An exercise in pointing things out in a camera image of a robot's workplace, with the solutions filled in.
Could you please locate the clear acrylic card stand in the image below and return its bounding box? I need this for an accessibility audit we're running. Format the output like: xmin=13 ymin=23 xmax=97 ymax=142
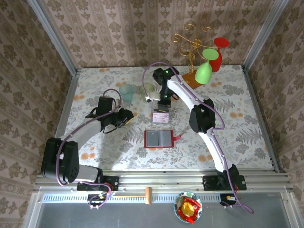
xmin=151 ymin=102 xmax=171 ymax=124

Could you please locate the green plastic cup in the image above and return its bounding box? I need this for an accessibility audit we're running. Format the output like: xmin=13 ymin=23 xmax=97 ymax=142
xmin=139 ymin=83 xmax=155 ymax=103

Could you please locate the gold wire glass rack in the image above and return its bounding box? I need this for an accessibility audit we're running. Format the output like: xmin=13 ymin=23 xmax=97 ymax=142
xmin=171 ymin=23 xmax=214 ymax=90

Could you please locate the grey metal trough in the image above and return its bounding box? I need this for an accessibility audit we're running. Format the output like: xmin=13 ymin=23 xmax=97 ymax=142
xmin=22 ymin=190 xmax=304 ymax=228

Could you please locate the green plastic wine glass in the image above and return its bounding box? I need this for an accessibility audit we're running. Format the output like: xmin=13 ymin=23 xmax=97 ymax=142
xmin=194 ymin=48 xmax=219 ymax=85

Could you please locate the long aluminium base rail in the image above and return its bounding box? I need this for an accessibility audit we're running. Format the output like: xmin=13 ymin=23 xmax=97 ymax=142
xmin=34 ymin=169 xmax=293 ymax=192

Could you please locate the black cable connector block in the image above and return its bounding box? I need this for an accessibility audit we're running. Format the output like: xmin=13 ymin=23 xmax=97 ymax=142
xmin=87 ymin=193 xmax=107 ymax=208
xmin=219 ymin=193 xmax=238 ymax=207

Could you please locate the red leather card holder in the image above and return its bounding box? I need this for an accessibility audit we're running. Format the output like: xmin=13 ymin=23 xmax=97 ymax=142
xmin=144 ymin=129 xmax=182 ymax=150

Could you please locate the aluminium frame post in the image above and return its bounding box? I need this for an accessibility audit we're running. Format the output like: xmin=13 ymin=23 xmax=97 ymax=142
xmin=242 ymin=0 xmax=290 ymax=71
xmin=26 ymin=0 xmax=78 ymax=76

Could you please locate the floral patterned table mat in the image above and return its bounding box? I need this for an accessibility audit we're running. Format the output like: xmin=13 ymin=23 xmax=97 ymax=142
xmin=55 ymin=65 xmax=274 ymax=171

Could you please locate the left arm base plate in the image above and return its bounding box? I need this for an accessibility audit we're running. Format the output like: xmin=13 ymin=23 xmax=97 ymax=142
xmin=77 ymin=175 xmax=119 ymax=192

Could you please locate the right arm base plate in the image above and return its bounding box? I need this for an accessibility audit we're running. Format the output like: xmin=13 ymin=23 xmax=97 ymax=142
xmin=202 ymin=175 xmax=247 ymax=192

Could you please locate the perforated metal strip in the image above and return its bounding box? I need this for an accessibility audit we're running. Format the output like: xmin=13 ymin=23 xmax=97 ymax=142
xmin=42 ymin=193 xmax=223 ymax=203

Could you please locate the aluminium side rail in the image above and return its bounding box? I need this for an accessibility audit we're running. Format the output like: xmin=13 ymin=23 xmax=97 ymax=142
xmin=241 ymin=65 xmax=282 ymax=174
xmin=44 ymin=68 xmax=80 ymax=175

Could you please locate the red yellow snack packet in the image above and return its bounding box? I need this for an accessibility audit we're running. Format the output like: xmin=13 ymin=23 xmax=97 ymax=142
xmin=177 ymin=196 xmax=201 ymax=225

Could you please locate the wooden mallet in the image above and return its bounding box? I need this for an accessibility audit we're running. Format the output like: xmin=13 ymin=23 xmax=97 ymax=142
xmin=113 ymin=187 xmax=152 ymax=206

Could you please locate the red plastic wine glass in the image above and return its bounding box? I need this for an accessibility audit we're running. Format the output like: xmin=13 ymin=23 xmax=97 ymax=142
xmin=209 ymin=37 xmax=230 ymax=73

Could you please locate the teal plastic cup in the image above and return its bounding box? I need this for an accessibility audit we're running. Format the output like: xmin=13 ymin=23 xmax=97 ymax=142
xmin=118 ymin=83 xmax=134 ymax=103

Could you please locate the patterned ceramic bowl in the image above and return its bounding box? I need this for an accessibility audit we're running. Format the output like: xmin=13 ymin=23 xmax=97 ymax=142
xmin=173 ymin=191 xmax=203 ymax=224

